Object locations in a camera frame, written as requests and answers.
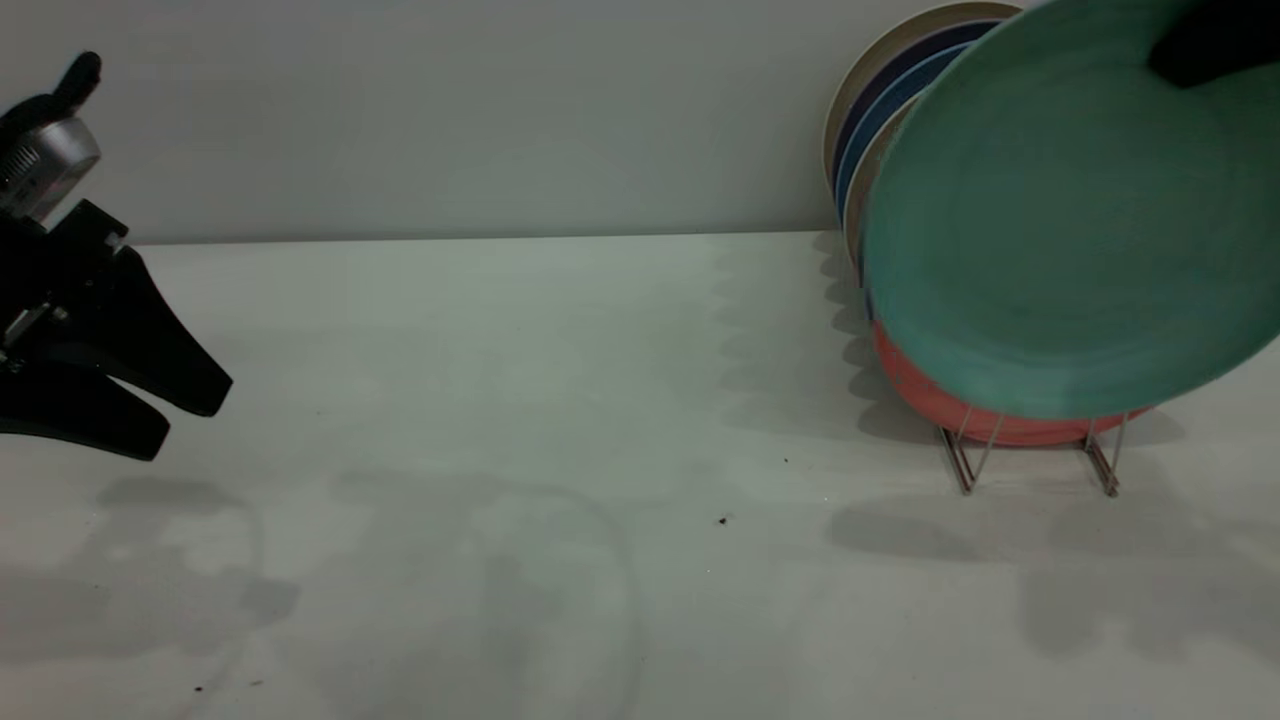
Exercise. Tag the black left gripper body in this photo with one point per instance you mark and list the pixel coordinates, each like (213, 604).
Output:
(55, 275)

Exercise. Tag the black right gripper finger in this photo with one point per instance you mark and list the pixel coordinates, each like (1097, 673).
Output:
(1220, 40)

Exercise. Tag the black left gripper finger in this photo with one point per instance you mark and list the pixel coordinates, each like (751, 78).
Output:
(150, 345)
(80, 420)

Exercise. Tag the green plate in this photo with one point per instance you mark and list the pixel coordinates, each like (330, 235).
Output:
(1050, 230)

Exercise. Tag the dark purple plate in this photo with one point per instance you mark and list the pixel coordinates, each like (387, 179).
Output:
(890, 70)

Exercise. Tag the blue plate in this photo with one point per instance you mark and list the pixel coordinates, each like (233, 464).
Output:
(880, 112)

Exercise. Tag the beige plate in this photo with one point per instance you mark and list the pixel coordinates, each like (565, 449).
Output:
(868, 62)
(860, 190)

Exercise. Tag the pink plate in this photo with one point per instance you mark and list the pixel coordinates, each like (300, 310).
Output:
(930, 395)

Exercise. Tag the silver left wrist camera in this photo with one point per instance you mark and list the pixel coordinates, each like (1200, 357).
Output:
(45, 165)

